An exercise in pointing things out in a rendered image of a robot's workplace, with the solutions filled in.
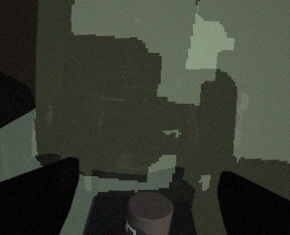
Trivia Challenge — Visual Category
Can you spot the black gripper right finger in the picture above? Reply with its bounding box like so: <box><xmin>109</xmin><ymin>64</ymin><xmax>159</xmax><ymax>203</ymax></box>
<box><xmin>217</xmin><ymin>171</ymin><xmax>290</xmax><ymax>235</ymax></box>

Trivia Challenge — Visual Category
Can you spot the dark grey cylinder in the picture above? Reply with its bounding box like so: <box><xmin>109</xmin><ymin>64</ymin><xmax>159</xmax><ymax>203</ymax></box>
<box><xmin>125</xmin><ymin>191</ymin><xmax>173</xmax><ymax>235</ymax></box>

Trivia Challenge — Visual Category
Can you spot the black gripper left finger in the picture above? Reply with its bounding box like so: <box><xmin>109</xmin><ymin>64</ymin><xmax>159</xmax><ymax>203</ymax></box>
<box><xmin>0</xmin><ymin>158</ymin><xmax>79</xmax><ymax>235</ymax></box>

